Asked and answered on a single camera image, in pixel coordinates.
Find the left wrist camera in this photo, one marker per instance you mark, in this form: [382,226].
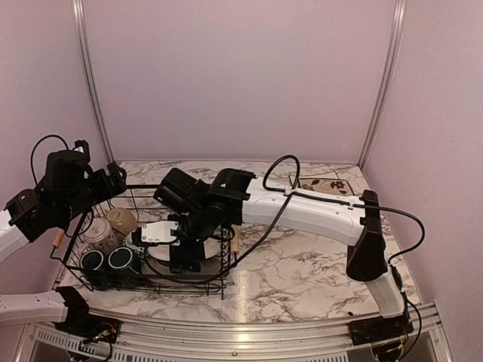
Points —
[83,147]

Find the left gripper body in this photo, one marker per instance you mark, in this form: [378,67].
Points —
[103,191]

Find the front aluminium rail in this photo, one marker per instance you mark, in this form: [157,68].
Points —
[154,339]

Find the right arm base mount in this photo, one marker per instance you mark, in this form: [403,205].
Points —
[371,330]

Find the aluminium frame post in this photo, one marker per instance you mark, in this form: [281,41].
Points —
[390,64]
[88,70]

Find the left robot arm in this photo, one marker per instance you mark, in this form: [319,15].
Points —
[68,189]

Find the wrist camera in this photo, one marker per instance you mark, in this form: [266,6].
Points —
[158,233]
[83,147]

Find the striped round plate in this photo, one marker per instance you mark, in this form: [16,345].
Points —
[160,254]

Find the black wire dish rack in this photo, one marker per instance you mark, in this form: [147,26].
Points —
[152,270]

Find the right aluminium frame post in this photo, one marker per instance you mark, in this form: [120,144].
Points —
[390,64]

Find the blue patterned bowl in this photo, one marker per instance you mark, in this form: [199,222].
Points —
[131,242]

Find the left aluminium frame post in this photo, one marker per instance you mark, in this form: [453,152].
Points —
[88,70]

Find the dark blue cup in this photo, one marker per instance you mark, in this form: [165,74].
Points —
[93,260]

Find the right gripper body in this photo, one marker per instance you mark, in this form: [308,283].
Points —
[182,259]

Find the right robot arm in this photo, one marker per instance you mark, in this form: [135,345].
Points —
[237,196]

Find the floral glass mug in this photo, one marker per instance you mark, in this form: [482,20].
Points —
[99,236]

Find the dark teal cup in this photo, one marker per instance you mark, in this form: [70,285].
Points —
[121,258]

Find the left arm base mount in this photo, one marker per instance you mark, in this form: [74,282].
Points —
[90,324]

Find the beige bowl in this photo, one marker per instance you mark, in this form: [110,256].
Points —
[122,222]

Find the square floral plate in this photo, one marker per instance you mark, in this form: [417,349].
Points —
[326,185]

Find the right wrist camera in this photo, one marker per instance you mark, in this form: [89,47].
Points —
[158,233]

